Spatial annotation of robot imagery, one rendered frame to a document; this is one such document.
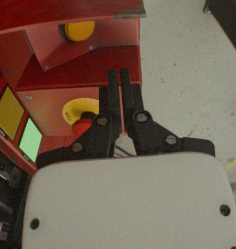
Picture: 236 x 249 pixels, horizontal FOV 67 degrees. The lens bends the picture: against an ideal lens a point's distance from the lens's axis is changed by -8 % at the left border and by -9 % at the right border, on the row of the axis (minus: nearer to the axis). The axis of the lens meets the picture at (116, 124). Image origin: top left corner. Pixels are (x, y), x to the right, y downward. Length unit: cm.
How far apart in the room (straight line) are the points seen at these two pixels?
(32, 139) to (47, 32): 14
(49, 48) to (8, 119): 10
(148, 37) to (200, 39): 28
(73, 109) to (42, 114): 5
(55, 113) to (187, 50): 98
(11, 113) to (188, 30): 98
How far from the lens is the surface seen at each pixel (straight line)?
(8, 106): 24
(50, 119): 29
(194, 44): 116
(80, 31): 24
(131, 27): 26
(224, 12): 89
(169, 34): 110
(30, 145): 29
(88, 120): 24
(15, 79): 53
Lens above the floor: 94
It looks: 35 degrees down
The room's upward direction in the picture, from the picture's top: 177 degrees counter-clockwise
